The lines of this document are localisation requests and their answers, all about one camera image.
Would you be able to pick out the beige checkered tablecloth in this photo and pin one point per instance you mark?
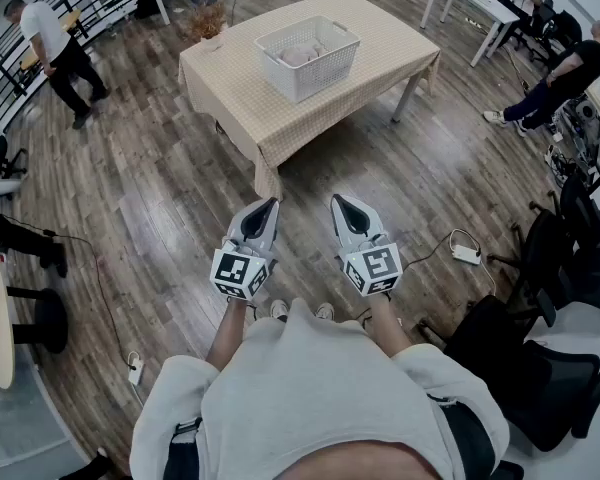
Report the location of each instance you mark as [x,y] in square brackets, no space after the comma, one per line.
[240,98]

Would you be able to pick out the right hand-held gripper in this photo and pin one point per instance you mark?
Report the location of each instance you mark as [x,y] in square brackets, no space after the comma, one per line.
[375,263]

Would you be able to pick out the pink clothes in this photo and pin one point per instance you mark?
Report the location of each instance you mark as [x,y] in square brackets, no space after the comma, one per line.
[300,54]

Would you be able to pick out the person's shoe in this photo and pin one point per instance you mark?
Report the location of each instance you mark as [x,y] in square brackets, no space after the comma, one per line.
[325,310]
[278,309]

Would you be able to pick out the person's left forearm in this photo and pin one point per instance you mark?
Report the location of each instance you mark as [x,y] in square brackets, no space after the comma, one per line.
[227,328]

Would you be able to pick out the white power strip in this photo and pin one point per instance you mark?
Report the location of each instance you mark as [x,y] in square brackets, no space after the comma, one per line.
[136,370]
[465,254]

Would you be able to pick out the person's right shoe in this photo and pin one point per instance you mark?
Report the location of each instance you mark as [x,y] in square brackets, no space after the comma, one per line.
[325,310]

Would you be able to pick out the white plastic laundry basket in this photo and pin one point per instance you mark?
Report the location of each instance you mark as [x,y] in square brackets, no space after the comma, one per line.
[305,80]

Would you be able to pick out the person's right forearm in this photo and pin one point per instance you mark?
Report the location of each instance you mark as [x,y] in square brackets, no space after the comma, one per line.
[387,323]

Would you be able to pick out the person's left shoe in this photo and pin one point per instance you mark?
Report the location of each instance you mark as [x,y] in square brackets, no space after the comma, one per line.
[278,309]

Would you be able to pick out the person's white shirt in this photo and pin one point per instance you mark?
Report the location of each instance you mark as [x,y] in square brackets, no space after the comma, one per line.
[305,393]

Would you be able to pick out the black round stool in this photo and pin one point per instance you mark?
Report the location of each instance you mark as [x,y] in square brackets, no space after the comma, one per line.
[50,318]

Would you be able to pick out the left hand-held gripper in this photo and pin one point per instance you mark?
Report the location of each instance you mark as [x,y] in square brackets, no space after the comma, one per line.
[232,273]

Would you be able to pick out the dried plant in white pot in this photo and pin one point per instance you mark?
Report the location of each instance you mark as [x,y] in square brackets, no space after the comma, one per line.
[205,20]

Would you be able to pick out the wooden desk with black legs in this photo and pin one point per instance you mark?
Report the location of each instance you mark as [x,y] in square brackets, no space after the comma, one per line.
[72,18]

